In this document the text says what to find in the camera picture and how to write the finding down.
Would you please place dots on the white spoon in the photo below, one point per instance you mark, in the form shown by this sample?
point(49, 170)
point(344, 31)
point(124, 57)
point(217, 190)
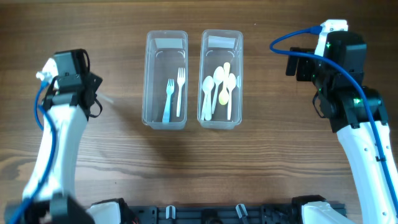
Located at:
point(230, 86)
point(217, 78)
point(207, 87)
point(203, 110)

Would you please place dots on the yellow plastic spoon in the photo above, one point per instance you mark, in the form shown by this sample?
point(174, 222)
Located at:
point(223, 95)

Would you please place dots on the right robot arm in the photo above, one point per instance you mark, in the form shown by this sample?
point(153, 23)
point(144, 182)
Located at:
point(356, 113)

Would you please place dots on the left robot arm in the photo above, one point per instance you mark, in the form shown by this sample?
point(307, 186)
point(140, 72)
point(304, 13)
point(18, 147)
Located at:
point(49, 196)

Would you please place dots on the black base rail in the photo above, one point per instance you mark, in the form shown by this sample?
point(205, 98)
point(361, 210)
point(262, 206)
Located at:
point(262, 214)

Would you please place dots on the left clear plastic container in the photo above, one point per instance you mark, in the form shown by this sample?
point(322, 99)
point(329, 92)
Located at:
point(166, 52)

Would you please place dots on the light blue plastic fork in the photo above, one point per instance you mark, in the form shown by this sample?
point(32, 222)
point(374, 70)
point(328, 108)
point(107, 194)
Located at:
point(169, 91)

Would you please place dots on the right clear plastic container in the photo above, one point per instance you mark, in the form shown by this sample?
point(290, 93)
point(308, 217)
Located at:
point(218, 47)

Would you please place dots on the white fork straight handle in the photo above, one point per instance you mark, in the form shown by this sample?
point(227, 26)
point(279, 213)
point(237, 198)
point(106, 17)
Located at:
point(106, 98)

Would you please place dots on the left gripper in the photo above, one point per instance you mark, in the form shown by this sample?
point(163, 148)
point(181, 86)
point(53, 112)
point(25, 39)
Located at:
point(96, 79)

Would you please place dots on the clear plastic container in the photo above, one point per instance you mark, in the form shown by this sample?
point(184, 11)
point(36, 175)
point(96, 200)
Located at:
point(218, 47)
point(166, 52)

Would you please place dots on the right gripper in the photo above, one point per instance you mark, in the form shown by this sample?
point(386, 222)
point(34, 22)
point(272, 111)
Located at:
point(302, 73)

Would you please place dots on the white fork bent handle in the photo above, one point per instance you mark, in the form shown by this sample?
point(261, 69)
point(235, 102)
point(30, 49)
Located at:
point(180, 82)

